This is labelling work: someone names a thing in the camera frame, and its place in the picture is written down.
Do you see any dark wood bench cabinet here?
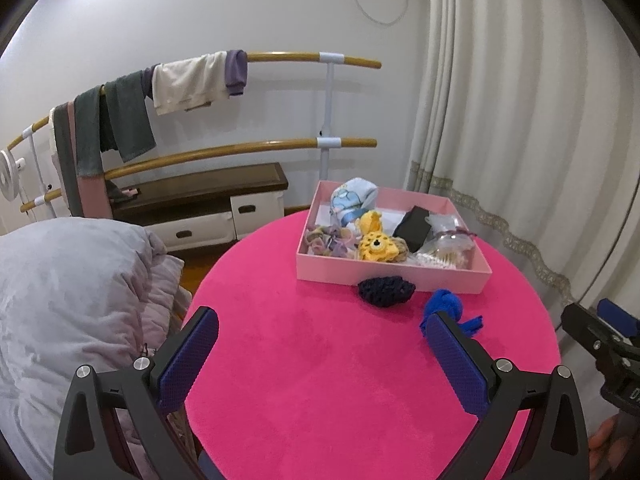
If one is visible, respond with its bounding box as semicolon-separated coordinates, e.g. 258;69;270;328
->
112;162;288;252

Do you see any lower wooden barre rail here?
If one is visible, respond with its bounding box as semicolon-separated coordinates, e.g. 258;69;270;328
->
19;136;379;214

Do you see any white barre post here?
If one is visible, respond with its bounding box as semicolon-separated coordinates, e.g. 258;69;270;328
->
318;52;345;180

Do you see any pink cardboard box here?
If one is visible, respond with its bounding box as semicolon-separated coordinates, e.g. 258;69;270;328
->
296;181;492;294

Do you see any yellow crochet toy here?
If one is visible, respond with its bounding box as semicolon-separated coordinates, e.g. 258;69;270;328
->
358;210;398;262

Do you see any clear plastic bag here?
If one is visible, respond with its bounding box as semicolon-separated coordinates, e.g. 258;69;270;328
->
412;214;475;270

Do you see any person's right hand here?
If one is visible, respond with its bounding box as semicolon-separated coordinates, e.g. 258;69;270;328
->
588;415;629;479

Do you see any grey duvet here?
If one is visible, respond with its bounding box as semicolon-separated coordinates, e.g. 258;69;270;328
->
1;218;191;479

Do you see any light blue printed cloth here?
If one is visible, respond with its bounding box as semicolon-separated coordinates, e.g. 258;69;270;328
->
330;178;378;228

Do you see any black pouch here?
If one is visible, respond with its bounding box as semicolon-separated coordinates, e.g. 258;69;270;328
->
393;206;432;252

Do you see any bright blue knitted item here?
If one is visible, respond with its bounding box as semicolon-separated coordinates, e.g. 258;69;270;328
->
419;289;484;337

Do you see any pink round table mat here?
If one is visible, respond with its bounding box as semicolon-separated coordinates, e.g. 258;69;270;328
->
182;209;562;480

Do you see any cream cloth on rail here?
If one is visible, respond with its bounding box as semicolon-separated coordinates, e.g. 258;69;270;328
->
152;51;229;116

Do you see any pink and grey towel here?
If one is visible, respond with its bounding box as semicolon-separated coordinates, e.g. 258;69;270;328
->
49;101;140;219

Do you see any white fan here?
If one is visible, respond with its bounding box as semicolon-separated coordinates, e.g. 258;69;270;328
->
0;148;26;202

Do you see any upper wooden barre rail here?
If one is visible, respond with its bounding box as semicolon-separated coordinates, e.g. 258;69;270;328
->
8;51;382;151

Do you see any dark green towel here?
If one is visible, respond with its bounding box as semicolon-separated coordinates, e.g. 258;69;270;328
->
74;68;156;174

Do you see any dark navy knitted item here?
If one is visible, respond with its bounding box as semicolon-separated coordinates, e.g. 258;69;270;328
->
357;275;416;309

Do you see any beige crochet item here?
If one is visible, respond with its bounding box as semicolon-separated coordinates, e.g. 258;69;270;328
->
390;237;409;263

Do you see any wooden barre rail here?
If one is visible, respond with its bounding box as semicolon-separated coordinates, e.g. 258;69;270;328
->
19;136;379;214
8;51;382;151

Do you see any cream curtain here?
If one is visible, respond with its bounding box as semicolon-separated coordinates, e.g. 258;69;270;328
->
405;0;639;318

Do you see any purple cloth on rail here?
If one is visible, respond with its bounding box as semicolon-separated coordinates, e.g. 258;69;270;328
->
224;50;248;96

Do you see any pastel scrunchie bundle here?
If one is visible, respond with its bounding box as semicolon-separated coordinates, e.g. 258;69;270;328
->
304;226;357;259

